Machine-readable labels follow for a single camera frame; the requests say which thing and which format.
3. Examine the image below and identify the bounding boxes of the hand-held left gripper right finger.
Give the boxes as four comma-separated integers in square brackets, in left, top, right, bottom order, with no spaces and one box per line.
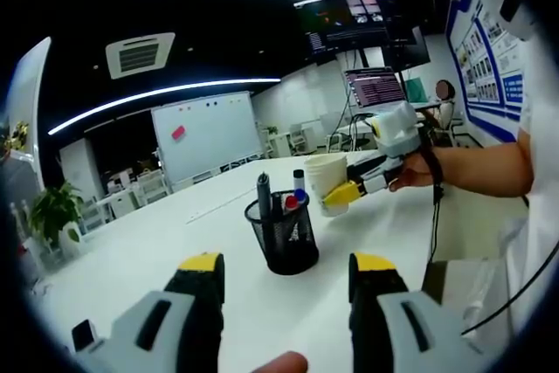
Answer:
[348,252,493,373]

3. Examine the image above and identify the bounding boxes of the long ceiling light strip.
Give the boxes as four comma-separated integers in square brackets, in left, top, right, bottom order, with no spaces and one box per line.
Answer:
[46,78,283,136]

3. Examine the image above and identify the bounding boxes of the white curved partition shelf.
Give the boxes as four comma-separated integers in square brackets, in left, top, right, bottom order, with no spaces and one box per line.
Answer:
[2,36,52,190]

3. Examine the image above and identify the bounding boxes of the black phone on stand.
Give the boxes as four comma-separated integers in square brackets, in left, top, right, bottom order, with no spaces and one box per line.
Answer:
[71,319,100,352]

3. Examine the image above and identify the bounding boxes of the dark grey laser pointer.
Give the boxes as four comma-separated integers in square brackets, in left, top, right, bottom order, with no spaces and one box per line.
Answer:
[256,171,273,221]

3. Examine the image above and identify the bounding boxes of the teal bag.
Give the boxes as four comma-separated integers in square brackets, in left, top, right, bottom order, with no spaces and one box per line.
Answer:
[404,77,428,103]

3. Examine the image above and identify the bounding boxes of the white rolling whiteboard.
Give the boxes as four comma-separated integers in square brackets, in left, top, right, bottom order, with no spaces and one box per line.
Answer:
[150,91,266,186]

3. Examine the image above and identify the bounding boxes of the black mesh pen holder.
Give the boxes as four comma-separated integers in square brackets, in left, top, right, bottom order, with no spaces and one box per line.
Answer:
[243,189,321,277]

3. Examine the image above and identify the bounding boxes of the blue wall display board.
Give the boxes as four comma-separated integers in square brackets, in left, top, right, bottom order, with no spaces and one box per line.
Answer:
[445,0,536,143]

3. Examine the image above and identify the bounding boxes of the gold decoration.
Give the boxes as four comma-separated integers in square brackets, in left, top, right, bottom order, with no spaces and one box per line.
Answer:
[2,121,31,151]

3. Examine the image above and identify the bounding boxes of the white office chair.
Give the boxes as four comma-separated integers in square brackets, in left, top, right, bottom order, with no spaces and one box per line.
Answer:
[288,123,315,156]

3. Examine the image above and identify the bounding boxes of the potted green plant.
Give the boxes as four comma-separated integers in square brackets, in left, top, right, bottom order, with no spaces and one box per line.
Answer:
[28,180,86,256]

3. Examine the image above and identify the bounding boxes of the open laptop purple screen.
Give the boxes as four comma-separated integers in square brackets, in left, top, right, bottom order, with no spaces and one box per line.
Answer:
[343,66,407,108]

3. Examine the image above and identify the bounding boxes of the large dark wall monitor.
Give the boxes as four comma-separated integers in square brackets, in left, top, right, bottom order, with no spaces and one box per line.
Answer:
[293,0,431,71]

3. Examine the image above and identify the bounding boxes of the ceiling air conditioner vent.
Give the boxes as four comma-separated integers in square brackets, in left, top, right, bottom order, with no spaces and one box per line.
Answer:
[104,31,176,80]

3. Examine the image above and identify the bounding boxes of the person's right hand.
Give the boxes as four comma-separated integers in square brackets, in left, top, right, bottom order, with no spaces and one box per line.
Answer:
[387,152,438,193]

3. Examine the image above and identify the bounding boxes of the black wrist strap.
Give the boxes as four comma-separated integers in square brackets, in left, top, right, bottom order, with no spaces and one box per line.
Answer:
[418,126,445,186]

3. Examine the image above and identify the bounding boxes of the person's left hand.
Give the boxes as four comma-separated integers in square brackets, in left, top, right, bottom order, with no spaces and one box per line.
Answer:
[252,350,309,373]

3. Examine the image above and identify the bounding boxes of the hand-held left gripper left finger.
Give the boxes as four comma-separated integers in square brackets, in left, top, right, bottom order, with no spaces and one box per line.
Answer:
[73,252,227,373]

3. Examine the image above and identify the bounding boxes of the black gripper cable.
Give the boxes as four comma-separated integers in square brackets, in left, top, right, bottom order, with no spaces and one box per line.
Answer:
[425,183,446,267]
[460,241,559,337]

